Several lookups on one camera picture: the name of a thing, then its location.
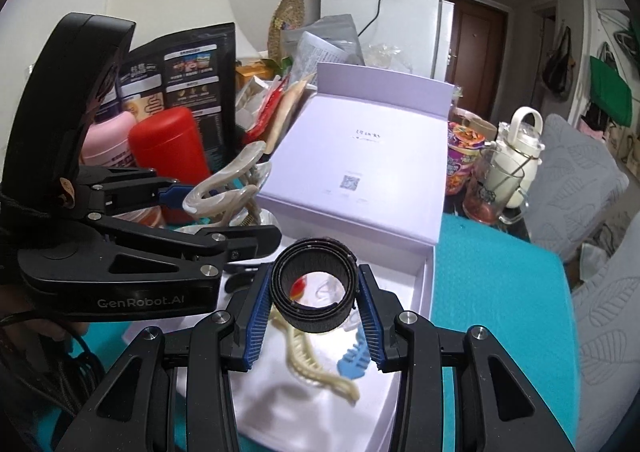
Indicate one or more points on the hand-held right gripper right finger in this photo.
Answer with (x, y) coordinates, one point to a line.
(372, 322)

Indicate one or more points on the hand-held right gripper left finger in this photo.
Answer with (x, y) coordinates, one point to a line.
(257, 322)

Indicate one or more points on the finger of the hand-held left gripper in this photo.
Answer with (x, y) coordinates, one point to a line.
(240, 239)
(172, 194)

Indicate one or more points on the beige marbled hair claw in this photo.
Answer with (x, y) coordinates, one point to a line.
(210, 199)

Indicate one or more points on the blue fishbone hair clip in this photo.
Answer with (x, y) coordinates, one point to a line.
(350, 359)

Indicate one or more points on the small red hair clip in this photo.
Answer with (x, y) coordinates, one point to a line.
(298, 288)

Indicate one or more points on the clear plastic hair clip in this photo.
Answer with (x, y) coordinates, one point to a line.
(325, 288)

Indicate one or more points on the cream hair claw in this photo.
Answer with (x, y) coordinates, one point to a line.
(305, 362)

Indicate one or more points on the pale lavender gift box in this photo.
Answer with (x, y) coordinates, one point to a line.
(370, 157)

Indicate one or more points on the red canister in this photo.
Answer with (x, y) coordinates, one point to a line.
(167, 142)

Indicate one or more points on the pink canister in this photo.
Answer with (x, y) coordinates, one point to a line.
(107, 139)

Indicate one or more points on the black printed snack bag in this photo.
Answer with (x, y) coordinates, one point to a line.
(195, 77)

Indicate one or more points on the teal bubble mat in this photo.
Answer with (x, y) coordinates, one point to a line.
(500, 307)

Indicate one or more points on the kraft paper pouch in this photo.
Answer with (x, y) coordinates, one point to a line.
(287, 112)

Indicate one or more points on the glass mug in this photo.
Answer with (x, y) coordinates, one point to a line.
(487, 197)

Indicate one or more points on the purple instant noodle cup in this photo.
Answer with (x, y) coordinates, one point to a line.
(462, 162)

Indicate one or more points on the woven straw fan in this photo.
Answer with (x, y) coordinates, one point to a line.
(285, 22)

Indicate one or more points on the beige mug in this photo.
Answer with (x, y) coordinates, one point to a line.
(480, 127)

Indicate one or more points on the grey plastic bag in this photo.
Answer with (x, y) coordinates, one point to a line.
(325, 29)

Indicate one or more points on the crumpled clear plastic bag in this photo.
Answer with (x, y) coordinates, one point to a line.
(382, 57)

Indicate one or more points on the grey leaf-pattern covered chair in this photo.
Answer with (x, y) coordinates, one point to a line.
(575, 182)
(610, 332)

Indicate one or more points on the white refrigerator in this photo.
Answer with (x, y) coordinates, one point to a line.
(400, 27)

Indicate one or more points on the brown door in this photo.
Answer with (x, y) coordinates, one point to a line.
(480, 52)

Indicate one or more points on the black hanging bag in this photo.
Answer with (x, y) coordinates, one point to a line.
(557, 69)

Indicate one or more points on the green tote bag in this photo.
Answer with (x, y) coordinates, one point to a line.
(610, 89)

